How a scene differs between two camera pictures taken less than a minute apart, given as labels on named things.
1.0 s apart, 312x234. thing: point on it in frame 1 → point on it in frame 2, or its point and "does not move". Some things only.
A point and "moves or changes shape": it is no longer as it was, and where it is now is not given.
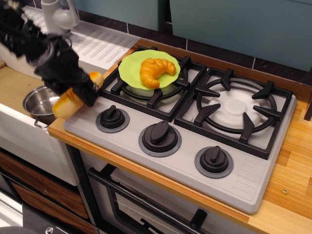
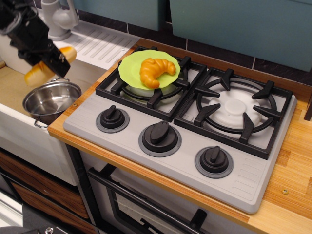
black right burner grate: x=243 y=111 does not move
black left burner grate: x=152 y=81 does not move
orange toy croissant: x=151 y=69 does not move
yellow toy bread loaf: x=69 y=104 moves or changes shape
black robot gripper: x=62 y=71 → x=31 y=38
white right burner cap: x=233 y=104 does not move
